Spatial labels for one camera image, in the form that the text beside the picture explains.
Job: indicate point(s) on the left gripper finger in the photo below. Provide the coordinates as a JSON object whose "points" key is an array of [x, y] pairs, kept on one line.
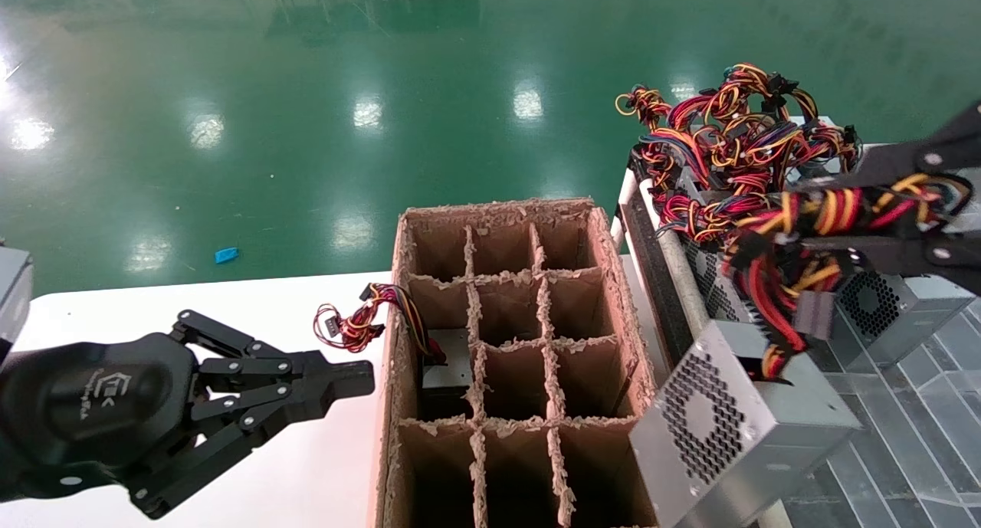
{"points": [[299, 409], [337, 373]]}

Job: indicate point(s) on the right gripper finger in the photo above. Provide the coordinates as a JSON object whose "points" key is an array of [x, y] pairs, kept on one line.
{"points": [[897, 254], [912, 160]]}

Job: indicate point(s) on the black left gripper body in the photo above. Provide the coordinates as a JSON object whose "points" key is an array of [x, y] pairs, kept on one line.
{"points": [[92, 405]]}

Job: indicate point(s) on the grey power supply round vent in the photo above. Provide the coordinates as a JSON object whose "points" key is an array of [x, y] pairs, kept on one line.
{"points": [[904, 313]]}

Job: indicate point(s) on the blue scrap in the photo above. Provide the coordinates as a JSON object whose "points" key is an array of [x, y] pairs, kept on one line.
{"points": [[228, 254]]}

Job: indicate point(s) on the brown cardboard divider box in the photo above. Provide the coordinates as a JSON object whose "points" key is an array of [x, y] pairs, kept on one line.
{"points": [[502, 313]]}

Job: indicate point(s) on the clear plastic divider tray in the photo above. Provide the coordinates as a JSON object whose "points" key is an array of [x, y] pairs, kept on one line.
{"points": [[920, 436]]}

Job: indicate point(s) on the silver power supply mesh side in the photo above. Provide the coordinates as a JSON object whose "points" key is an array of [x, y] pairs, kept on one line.
{"points": [[709, 290]]}

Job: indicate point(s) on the grey rack tube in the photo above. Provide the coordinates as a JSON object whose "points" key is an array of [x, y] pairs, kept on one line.
{"points": [[682, 283]]}

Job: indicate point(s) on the white rack pipe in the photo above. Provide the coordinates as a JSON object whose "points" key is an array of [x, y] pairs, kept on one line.
{"points": [[625, 206]]}

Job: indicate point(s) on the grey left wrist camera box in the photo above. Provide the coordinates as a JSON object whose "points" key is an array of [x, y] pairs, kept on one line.
{"points": [[14, 298]]}

